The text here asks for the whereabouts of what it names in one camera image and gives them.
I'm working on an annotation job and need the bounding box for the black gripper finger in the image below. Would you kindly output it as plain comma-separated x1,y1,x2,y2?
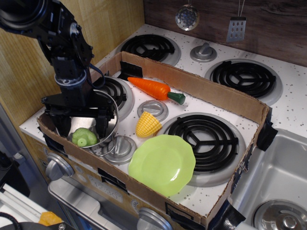
49,113,71,137
95,113,110,138

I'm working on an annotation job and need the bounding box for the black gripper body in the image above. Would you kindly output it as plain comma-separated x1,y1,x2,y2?
41,83,115,120

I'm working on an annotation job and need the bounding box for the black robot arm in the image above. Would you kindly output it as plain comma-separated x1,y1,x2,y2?
0,0,116,138

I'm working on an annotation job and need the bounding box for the stainless steel pot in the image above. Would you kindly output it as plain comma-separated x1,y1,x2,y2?
65,90,119,157

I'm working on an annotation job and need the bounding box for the front left black burner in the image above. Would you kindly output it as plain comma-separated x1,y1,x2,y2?
94,77,134,121

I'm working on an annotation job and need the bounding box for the silver front top knob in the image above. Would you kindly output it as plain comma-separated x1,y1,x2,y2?
102,136,137,165

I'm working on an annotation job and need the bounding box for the silver left oven knob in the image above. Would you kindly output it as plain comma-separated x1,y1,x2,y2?
45,153,74,181

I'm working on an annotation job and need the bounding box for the silver oven knob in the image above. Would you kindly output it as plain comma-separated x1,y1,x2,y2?
45,153,74,181
137,207,173,230

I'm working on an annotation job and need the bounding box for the yellow toy corn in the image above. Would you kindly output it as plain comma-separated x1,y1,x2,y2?
135,112,162,138

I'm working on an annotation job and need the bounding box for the silver middle stove knob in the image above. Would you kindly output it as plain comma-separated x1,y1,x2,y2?
137,100,169,121

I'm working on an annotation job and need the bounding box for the silver stove knob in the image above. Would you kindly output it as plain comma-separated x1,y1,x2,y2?
137,100,169,121
190,43,217,63

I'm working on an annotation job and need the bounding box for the orange toy carrot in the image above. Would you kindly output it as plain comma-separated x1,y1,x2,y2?
128,77,186,105

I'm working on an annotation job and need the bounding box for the green plastic plate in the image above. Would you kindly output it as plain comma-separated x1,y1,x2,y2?
128,134,196,197

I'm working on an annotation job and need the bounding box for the yellow object bottom left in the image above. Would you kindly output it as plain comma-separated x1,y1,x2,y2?
38,211,63,226

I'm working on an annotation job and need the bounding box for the silver right oven knob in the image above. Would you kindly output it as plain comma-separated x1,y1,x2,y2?
137,207,173,230

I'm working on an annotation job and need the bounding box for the front right black burner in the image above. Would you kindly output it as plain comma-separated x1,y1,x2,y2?
158,112,247,187

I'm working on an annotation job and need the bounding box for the silver back stove knob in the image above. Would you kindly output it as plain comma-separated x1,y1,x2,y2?
190,43,217,63

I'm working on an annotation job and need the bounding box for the hanging silver strainer ladle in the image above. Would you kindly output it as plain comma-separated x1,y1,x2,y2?
175,0,200,31

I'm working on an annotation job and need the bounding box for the hanging silver slotted spatula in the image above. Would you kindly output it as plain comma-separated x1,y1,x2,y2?
226,0,247,43

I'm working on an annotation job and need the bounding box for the brown cardboard fence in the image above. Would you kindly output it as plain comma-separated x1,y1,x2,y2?
37,52,271,228

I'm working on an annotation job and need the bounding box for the silver sink basin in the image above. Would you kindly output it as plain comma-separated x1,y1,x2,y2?
231,129,307,230

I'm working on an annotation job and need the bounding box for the silver sink drain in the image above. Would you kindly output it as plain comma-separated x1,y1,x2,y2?
252,199,307,230

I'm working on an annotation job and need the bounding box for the silver oven door handle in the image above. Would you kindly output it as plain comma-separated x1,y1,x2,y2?
47,178,140,230

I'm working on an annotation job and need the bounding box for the black cable bottom left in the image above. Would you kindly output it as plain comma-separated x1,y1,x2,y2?
0,212,21,230

